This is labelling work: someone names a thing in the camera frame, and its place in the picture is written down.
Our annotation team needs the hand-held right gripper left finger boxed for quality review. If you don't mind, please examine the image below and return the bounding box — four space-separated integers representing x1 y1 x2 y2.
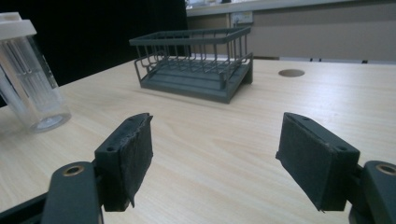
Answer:
93 112 154 213

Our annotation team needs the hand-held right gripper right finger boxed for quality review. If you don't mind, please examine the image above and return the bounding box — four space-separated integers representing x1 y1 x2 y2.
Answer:
275 112 361 213

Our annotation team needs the clear plastic bottle white lid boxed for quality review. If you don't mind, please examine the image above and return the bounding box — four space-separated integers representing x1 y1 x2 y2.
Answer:
0 11 72 134

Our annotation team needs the black curtain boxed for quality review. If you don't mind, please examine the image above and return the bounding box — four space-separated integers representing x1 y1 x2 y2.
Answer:
0 0 190 108

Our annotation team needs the grey cable grommet hole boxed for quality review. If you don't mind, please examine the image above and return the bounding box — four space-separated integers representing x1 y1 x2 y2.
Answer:
277 68 305 78

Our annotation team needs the grey wire dish rack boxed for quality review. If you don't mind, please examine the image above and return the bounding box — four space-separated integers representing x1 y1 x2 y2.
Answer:
129 25 254 105

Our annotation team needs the white wall socket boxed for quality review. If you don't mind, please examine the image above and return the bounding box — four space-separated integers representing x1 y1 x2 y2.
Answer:
230 11 254 27

